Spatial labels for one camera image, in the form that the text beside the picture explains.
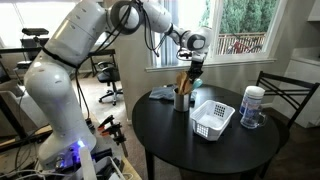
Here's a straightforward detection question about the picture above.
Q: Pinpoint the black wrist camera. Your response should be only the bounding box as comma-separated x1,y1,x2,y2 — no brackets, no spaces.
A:
176,47,194,62

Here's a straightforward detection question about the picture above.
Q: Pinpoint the blue cloth towel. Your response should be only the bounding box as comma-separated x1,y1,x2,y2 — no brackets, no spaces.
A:
148,85,198,103

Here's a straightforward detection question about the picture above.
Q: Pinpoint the white wipes canister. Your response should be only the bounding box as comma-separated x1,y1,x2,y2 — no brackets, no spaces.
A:
238,85,267,116

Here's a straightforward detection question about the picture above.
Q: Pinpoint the dark wooden spoon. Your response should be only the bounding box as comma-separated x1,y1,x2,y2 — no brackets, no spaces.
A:
175,73,183,96

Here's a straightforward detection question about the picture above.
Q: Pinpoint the clear glass measuring mug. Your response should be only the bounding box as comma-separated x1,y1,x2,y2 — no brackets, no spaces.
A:
239,102,269,130

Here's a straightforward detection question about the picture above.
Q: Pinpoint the white plastic basket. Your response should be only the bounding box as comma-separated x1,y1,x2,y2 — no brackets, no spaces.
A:
189,99,236,142

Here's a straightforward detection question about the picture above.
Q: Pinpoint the teal silicone spatula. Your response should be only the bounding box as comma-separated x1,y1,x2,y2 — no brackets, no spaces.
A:
191,78,204,91

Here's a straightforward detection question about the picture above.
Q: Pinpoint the red bicycle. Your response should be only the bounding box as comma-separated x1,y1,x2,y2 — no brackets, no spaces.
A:
227,35,263,55

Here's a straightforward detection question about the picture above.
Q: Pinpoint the black orange bar clamp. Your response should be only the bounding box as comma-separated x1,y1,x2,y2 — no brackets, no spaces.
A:
101,122,130,158
97,114,116,132

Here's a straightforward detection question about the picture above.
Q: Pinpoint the black office chair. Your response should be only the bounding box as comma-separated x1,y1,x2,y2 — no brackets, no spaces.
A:
96,60,124,107

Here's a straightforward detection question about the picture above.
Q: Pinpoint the black dining chair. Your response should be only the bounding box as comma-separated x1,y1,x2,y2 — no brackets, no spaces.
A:
255,70,320,179

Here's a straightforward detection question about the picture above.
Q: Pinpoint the wooden workbench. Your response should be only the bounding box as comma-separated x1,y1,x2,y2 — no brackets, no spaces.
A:
0,113,143,180

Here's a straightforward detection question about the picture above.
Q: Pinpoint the steel utensil holder cup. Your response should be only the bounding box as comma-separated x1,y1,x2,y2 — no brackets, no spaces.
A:
173,87,192,113

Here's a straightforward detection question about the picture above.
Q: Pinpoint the round black table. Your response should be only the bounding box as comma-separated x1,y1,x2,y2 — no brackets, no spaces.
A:
131,83,281,180

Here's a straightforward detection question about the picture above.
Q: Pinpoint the black camera on stand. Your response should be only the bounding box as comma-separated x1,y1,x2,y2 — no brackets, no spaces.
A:
21,27,50,37

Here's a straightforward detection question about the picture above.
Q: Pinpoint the light wooden spoon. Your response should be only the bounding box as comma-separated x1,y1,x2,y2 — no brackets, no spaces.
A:
178,70,189,96

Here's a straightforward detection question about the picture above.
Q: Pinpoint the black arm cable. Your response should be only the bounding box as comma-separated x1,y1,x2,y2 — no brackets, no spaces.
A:
74,0,168,134

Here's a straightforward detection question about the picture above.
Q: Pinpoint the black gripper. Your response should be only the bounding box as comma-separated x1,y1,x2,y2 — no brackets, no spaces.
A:
187,59,206,85

